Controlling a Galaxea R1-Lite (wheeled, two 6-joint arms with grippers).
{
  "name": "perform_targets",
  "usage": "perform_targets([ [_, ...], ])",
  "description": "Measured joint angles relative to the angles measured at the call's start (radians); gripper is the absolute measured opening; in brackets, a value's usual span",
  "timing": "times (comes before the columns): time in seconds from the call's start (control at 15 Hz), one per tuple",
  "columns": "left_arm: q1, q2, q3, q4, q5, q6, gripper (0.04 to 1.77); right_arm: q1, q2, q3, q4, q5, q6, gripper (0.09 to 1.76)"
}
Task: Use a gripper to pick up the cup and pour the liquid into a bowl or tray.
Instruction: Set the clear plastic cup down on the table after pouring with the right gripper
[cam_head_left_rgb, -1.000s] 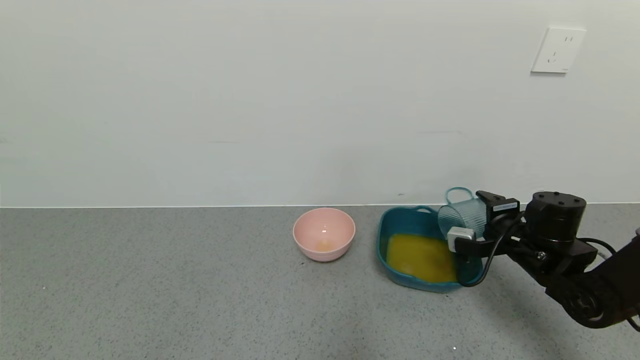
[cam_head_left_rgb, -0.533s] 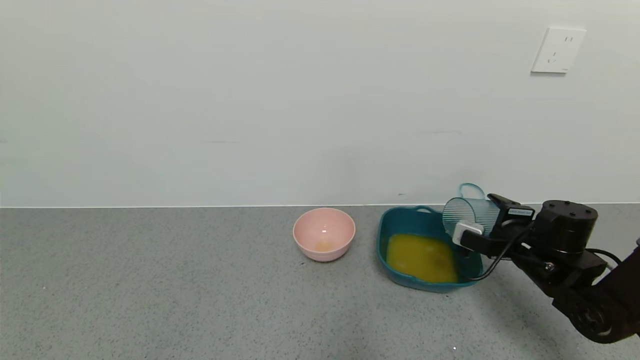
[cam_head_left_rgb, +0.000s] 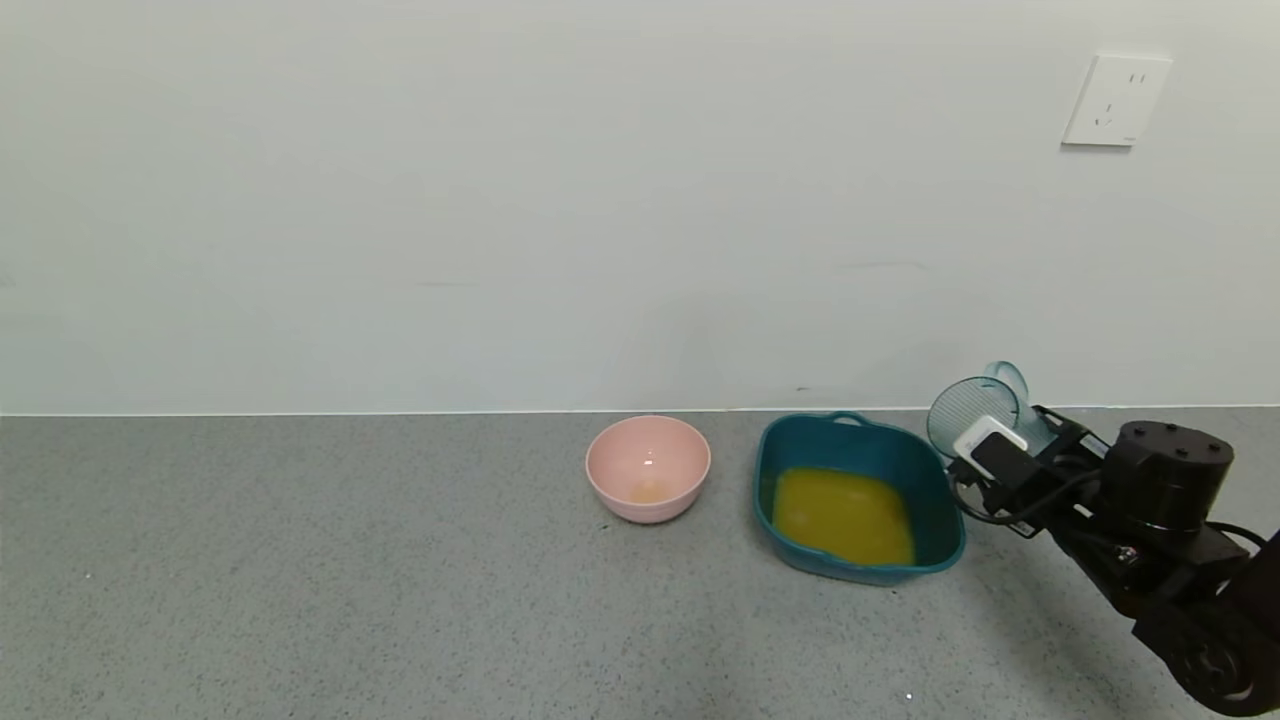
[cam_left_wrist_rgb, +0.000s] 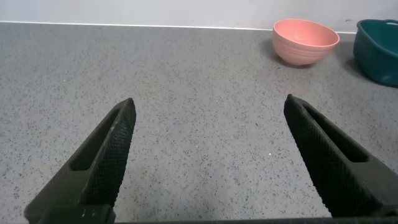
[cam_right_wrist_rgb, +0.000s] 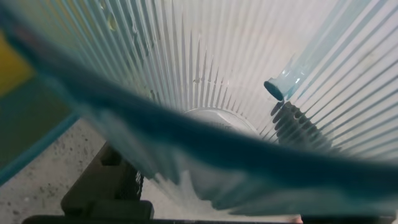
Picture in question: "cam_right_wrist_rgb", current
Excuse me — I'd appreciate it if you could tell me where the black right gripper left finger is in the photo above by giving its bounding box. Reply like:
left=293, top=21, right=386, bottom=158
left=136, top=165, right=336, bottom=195
left=60, top=142, right=155, bottom=220

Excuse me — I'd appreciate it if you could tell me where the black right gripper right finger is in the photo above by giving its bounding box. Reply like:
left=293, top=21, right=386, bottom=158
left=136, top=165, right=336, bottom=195
left=269, top=101, right=331, bottom=151

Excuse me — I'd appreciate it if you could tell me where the teal square plastic basin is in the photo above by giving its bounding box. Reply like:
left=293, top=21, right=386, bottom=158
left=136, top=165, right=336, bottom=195
left=0, top=29, right=80, bottom=186

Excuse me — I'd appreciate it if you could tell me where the clear ribbed plastic cup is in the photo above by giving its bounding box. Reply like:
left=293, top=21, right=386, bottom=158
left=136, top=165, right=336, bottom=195
left=0, top=0, right=398, bottom=218

